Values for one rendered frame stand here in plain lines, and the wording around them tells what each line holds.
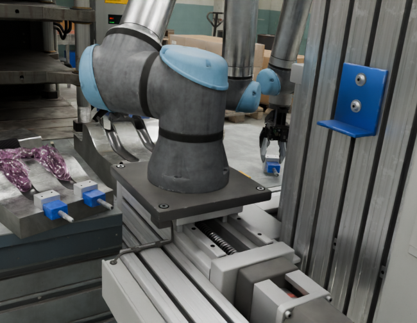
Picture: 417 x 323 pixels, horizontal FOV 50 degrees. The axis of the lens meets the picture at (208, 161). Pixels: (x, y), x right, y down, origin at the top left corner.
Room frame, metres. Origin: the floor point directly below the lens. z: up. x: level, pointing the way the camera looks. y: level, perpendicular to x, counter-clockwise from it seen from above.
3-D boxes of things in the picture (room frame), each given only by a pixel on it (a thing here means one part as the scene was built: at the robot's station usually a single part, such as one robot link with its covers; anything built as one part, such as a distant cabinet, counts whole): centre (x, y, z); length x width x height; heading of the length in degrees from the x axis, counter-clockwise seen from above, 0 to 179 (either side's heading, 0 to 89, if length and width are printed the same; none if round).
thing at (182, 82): (0.77, 0.04, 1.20); 0.13 x 0.12 x 0.14; 72
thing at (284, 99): (1.46, -0.22, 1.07); 0.08 x 0.08 x 0.05
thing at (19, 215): (1.16, 0.52, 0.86); 0.50 x 0.26 x 0.11; 49
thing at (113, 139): (1.41, 0.26, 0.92); 0.35 x 0.16 x 0.09; 32
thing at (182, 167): (0.77, 0.04, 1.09); 0.15 x 0.15 x 0.10
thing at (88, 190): (1.03, 0.28, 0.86); 0.13 x 0.05 x 0.05; 49
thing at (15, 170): (1.17, 0.51, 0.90); 0.26 x 0.18 x 0.08; 49
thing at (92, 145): (1.42, 0.26, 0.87); 0.50 x 0.26 x 0.14; 32
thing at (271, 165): (1.44, -0.22, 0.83); 0.13 x 0.05 x 0.05; 4
